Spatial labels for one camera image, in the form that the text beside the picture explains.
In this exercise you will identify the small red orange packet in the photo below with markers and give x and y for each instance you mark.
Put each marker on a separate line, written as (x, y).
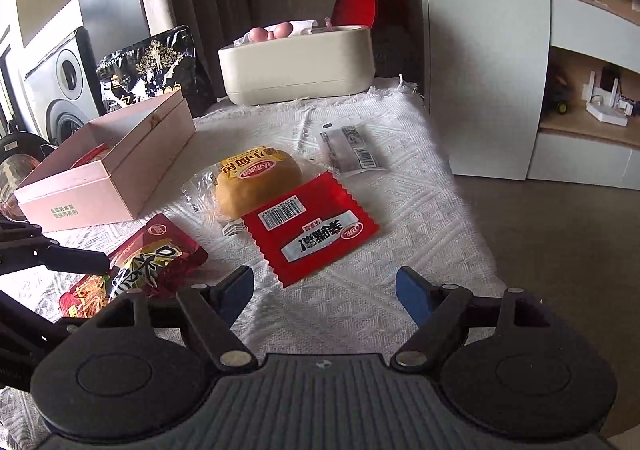
(97, 155)

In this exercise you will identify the wrapped round bread bun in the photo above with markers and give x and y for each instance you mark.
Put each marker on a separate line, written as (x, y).
(260, 180)

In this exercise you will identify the grey stick snack packet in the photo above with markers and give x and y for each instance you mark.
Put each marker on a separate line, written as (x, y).
(350, 147)

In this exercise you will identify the red round disc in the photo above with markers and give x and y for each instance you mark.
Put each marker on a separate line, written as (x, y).
(355, 5)

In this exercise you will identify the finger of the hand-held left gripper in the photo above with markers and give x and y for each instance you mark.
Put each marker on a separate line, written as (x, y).
(75, 257)
(25, 330)

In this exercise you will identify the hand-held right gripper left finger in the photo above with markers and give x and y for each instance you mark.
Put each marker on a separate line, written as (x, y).
(235, 297)

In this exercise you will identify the round beige bin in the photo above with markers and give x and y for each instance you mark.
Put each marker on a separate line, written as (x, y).
(300, 65)

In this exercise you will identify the grey washing machine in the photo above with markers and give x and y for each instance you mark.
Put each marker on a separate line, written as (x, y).
(65, 80)

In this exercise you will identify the pink cardboard box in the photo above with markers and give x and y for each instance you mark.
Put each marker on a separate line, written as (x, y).
(150, 155)

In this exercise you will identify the flat red snack packet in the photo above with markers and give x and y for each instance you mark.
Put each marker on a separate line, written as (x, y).
(325, 220)

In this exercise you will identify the black snack bag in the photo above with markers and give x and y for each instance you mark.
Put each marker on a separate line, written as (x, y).
(150, 65)

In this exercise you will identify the pink ball cluster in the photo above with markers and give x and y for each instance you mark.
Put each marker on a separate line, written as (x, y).
(260, 33)

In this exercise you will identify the white shelf cabinet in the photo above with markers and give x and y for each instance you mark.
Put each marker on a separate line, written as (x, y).
(480, 55)

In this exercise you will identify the small toy car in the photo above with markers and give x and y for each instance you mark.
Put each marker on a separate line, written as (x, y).
(560, 102)

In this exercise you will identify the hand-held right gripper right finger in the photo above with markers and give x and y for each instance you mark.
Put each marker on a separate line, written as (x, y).
(412, 297)

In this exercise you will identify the red spicy strip packet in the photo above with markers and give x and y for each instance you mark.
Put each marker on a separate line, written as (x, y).
(160, 255)

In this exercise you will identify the white router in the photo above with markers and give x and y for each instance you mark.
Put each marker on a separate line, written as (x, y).
(607, 112)

